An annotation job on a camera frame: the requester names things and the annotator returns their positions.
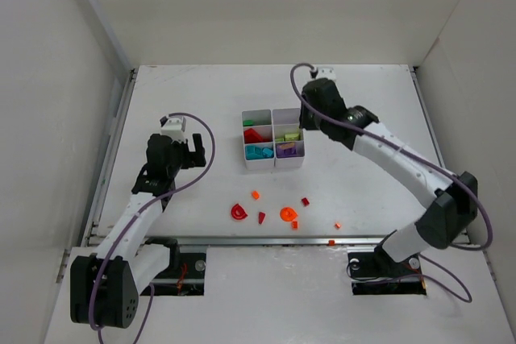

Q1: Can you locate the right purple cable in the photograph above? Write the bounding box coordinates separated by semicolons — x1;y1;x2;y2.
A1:
289;63;493;304

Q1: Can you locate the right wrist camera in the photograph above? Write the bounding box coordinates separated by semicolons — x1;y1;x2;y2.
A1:
310;67;337;81

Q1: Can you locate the red horseshoe lego piece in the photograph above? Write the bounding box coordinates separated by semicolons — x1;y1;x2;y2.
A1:
230;204;248;221

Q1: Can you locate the purple cable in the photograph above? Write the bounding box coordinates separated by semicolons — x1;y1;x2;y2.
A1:
289;63;493;304
88;113;217;344

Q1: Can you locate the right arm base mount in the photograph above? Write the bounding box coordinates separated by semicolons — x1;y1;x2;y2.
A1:
346;238;427;296

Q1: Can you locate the red arch duplo brick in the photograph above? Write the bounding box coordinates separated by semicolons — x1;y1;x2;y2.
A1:
243;128;270;144

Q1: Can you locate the light green curved lego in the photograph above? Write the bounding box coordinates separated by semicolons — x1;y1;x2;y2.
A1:
284;131;302;142

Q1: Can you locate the purple lego brick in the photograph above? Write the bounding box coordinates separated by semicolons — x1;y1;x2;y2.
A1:
276;142;298;158

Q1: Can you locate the left clear divided container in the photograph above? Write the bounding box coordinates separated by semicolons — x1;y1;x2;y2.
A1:
241;110;275;171

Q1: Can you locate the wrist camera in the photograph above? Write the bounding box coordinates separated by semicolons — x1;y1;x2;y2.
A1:
310;67;337;81
160;116;186;143

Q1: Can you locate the metal table rail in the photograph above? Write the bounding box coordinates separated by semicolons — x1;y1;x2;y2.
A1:
88;234;468;247

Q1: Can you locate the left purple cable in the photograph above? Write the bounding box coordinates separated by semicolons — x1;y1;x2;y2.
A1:
88;113;217;344

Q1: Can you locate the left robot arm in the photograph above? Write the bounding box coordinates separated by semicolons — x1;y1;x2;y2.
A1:
69;133;209;329

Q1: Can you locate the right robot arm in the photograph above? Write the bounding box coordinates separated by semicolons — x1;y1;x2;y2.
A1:
300;78;478;263

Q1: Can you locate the teal curved lego brick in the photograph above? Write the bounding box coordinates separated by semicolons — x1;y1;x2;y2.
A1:
244;144;266;160

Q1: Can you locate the red slope lego piece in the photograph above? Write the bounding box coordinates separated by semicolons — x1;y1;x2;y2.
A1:
258;212;266;225

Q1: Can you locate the teal square lego brick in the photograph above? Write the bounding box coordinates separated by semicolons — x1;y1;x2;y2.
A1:
262;147;274;159

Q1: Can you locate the clear divided container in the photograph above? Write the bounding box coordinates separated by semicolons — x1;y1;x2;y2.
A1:
272;108;305;169
241;110;275;171

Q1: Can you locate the orange round lego piece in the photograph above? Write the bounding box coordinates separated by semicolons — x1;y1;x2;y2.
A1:
280;207;298;222

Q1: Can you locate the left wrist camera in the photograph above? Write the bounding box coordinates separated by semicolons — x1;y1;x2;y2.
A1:
160;116;186;143

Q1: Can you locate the right clear divided container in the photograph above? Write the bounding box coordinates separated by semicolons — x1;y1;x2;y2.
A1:
272;108;305;169

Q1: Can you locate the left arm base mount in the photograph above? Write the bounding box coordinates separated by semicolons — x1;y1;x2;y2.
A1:
136;237;207;296

